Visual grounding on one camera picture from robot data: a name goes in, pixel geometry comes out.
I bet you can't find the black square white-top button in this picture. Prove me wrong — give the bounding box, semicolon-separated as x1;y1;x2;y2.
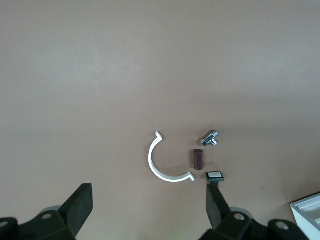
205;171;226;186

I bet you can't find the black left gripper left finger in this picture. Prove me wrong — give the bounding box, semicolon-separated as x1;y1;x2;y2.
0;183;94;240

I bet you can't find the white drawer cabinet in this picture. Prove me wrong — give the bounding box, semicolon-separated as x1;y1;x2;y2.
289;191;320;240

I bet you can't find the white half ring clamp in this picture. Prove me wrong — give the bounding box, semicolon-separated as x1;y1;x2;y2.
147;130;196;183

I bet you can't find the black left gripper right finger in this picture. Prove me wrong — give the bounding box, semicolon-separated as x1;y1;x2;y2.
199;183;308;240

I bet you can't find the brown cylinder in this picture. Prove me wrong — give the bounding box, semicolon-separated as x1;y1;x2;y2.
191;148;205;171

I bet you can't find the silver metal fitting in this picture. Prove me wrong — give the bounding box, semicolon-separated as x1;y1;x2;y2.
199;129;220;148

